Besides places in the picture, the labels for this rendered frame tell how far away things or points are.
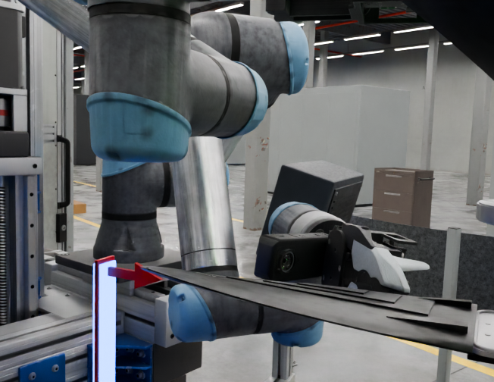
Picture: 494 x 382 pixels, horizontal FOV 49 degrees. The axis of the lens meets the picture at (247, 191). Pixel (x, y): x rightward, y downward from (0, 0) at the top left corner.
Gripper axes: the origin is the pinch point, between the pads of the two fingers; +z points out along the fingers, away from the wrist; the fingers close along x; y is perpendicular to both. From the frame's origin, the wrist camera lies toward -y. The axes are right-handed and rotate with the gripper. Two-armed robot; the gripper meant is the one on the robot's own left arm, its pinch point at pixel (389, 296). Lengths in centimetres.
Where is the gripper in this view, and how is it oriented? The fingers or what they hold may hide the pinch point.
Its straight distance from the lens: 49.0
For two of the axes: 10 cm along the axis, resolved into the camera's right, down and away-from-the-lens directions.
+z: 2.2, 1.2, -9.7
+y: 9.7, 1.1, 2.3
